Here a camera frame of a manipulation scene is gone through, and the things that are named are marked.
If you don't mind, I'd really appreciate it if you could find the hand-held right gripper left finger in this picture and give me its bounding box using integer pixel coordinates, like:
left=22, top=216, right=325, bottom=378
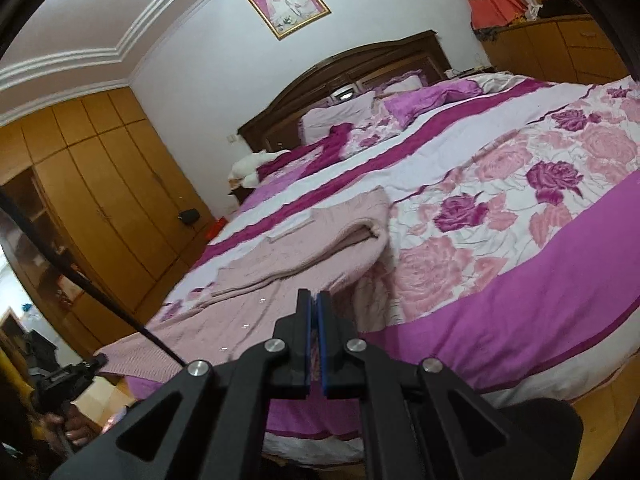
left=50, top=289, right=312, bottom=480

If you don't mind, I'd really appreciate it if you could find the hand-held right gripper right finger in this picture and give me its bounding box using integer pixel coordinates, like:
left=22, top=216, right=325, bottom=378
left=315, top=292, right=512, bottom=480

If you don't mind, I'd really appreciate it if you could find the pink knitted sweater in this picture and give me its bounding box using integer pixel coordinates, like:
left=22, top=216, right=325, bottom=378
left=95, top=185, right=393, bottom=378

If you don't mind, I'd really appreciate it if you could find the dark clothes pile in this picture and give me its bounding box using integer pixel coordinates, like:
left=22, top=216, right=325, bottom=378
left=536, top=0, right=587, bottom=20

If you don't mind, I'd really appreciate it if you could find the person's left hand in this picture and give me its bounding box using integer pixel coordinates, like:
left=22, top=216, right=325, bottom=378
left=50, top=402, right=95, bottom=449

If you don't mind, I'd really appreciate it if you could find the white plush toy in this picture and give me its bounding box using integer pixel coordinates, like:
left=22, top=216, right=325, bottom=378
left=227, top=149, right=292, bottom=190

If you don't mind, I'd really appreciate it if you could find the wooden wardrobe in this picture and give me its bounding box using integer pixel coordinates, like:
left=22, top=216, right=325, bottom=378
left=0, top=85, right=221, bottom=358

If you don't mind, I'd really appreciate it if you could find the light purple pillow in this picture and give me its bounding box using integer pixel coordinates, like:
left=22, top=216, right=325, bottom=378
left=300, top=92, right=375, bottom=146

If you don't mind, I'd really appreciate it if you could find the floral pink purple bedspread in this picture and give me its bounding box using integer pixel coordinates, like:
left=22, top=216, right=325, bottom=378
left=122, top=72, right=640, bottom=463

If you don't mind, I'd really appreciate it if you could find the purple satin pillow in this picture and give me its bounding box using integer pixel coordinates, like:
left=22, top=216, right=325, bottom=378
left=384, top=80, right=483, bottom=128

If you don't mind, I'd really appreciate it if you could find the dark wooden headboard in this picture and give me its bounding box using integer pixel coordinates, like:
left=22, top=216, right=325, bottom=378
left=237, top=30, right=453, bottom=153

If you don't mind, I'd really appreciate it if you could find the white frilled pillow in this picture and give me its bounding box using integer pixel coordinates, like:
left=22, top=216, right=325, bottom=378
left=382, top=72, right=428, bottom=96

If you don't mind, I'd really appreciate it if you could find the framed wedding photo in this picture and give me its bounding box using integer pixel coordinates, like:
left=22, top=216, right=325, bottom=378
left=245, top=0, right=332, bottom=41

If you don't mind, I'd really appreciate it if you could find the wooden low cabinet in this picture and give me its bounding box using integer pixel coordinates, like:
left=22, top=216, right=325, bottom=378
left=479, top=14, right=632, bottom=85

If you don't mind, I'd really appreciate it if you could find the black cable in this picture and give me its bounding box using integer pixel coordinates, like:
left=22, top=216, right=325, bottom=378
left=0, top=191, right=190, bottom=368

